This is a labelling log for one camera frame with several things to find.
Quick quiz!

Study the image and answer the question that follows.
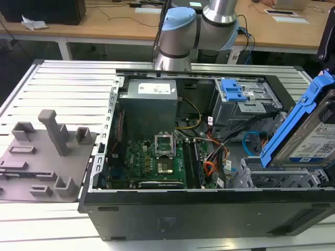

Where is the hard disk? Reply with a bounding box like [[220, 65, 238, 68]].
[[260, 69, 335, 168]]

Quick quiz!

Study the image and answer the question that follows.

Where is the blue disk data wire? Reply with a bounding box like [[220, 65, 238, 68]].
[[242, 130, 267, 157]]

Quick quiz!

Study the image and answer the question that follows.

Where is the white paper sheet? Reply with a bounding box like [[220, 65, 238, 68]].
[[272, 15, 310, 25], [135, 7, 163, 14]]

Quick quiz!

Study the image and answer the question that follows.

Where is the blue drive carrier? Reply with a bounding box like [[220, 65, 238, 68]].
[[220, 78, 248, 102]]

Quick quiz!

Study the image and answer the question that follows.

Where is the metal drive cage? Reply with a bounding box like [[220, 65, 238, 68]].
[[211, 77, 283, 136]]

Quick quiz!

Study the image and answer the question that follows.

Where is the black RAM stick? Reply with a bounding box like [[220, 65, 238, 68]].
[[193, 141, 205, 187]]

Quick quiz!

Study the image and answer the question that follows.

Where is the metal socket cover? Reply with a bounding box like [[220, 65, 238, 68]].
[[154, 132, 175, 157]]

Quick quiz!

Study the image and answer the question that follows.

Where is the grey power supply unit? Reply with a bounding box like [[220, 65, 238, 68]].
[[119, 78, 178, 136]]

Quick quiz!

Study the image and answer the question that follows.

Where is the wooden desk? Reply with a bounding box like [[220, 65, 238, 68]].
[[0, 0, 330, 55]]

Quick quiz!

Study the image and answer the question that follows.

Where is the CPU socket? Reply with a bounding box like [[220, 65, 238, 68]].
[[156, 161, 175, 175]]

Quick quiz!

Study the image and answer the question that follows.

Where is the black graphics card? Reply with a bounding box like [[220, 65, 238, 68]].
[[138, 180, 187, 189]]

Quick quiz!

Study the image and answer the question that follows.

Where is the green motherboard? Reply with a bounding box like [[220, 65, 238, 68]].
[[108, 138, 226, 189]]

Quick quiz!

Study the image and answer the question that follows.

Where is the black open PC case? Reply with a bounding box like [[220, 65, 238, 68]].
[[77, 68, 335, 241]]

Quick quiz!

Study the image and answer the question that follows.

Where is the black computer box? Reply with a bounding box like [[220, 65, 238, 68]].
[[0, 0, 87, 26]]

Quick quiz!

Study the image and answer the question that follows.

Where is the crumpled white paper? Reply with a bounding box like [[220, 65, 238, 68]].
[[21, 15, 49, 31]]

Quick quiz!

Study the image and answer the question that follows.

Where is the grey parts rack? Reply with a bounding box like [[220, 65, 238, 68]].
[[0, 109, 98, 202]]

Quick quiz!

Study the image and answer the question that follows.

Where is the blue network cable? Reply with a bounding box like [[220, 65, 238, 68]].
[[242, 26, 256, 65]]

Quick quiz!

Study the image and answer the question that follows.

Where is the black sleeved wire bundle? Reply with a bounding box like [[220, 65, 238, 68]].
[[205, 115, 273, 163]]

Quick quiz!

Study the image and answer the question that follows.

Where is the yellow black power cable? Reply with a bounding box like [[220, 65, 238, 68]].
[[175, 97, 203, 131]]

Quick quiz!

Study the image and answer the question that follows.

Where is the orange yellow wire bundle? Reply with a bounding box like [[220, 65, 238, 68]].
[[204, 130, 231, 181]]

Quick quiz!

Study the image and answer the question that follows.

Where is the red black thin wire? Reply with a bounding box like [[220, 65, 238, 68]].
[[109, 109, 125, 157]]

